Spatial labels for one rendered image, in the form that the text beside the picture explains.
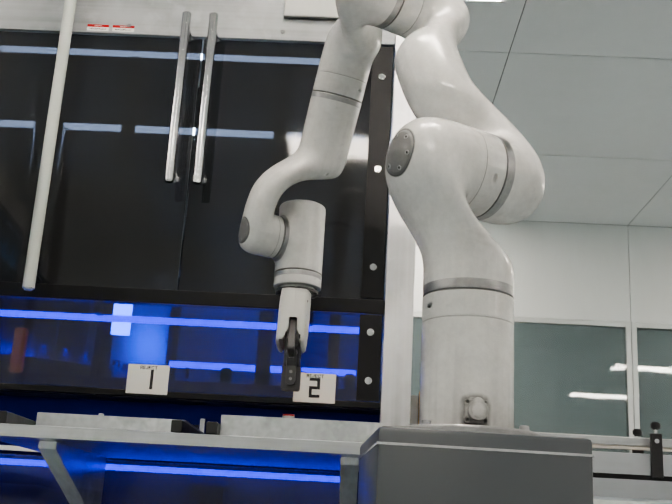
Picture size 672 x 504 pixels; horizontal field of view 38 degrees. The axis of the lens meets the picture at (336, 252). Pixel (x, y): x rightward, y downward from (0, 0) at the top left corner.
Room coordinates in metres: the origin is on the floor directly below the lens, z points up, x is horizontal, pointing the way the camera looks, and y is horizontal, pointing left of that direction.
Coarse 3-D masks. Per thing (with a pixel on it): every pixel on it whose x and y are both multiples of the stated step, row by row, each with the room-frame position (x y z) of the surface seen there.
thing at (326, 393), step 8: (304, 376) 1.96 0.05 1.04; (312, 376) 1.96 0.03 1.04; (320, 376) 1.96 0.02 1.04; (328, 376) 1.96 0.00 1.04; (304, 384) 1.96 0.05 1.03; (312, 384) 1.96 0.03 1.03; (320, 384) 1.96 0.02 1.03; (328, 384) 1.96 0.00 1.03; (296, 392) 1.96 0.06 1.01; (304, 392) 1.96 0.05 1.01; (312, 392) 1.96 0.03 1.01; (320, 392) 1.96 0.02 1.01; (328, 392) 1.96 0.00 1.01; (296, 400) 1.96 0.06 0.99; (304, 400) 1.96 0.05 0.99; (312, 400) 1.96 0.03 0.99; (320, 400) 1.96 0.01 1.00; (328, 400) 1.96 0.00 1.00
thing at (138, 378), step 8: (128, 368) 1.97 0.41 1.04; (136, 368) 1.97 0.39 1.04; (144, 368) 1.97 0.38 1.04; (152, 368) 1.97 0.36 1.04; (160, 368) 1.97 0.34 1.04; (168, 368) 1.97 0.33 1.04; (128, 376) 1.97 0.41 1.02; (136, 376) 1.97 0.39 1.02; (144, 376) 1.97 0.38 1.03; (160, 376) 1.97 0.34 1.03; (168, 376) 1.97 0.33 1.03; (128, 384) 1.97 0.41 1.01; (136, 384) 1.97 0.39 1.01; (144, 384) 1.97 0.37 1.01; (160, 384) 1.97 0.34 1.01; (128, 392) 1.97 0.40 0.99; (136, 392) 1.97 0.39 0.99; (144, 392) 1.97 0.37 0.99; (152, 392) 1.97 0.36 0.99; (160, 392) 1.97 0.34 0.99
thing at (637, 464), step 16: (640, 432) 2.16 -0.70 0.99; (656, 432) 2.03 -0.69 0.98; (624, 448) 2.13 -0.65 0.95; (640, 448) 2.13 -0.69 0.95; (656, 448) 2.03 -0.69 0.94; (608, 464) 2.05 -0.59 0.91; (624, 464) 2.05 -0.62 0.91; (640, 464) 2.04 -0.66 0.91; (656, 464) 2.03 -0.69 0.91; (608, 480) 2.05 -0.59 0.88; (624, 480) 2.05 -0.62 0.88; (640, 480) 2.04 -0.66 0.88; (656, 480) 2.04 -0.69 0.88; (608, 496) 2.05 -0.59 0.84; (624, 496) 2.05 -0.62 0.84; (640, 496) 2.04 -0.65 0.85; (656, 496) 2.04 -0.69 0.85
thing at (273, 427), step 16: (224, 416) 1.59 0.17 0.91; (240, 416) 1.59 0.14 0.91; (256, 416) 1.59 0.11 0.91; (224, 432) 1.59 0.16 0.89; (240, 432) 1.59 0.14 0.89; (256, 432) 1.59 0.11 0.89; (272, 432) 1.59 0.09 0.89; (288, 432) 1.59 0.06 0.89; (304, 432) 1.59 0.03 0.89; (320, 432) 1.58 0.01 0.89; (336, 432) 1.58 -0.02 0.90; (352, 432) 1.58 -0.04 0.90; (368, 432) 1.58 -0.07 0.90
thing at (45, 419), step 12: (36, 420) 1.71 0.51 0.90; (48, 420) 1.71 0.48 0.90; (60, 420) 1.71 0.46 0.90; (72, 420) 1.71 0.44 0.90; (84, 420) 1.71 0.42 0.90; (96, 420) 1.71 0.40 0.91; (108, 420) 1.71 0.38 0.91; (120, 420) 1.71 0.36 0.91; (132, 420) 1.71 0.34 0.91; (144, 420) 1.71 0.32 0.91; (156, 420) 1.71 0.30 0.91; (168, 420) 1.71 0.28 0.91
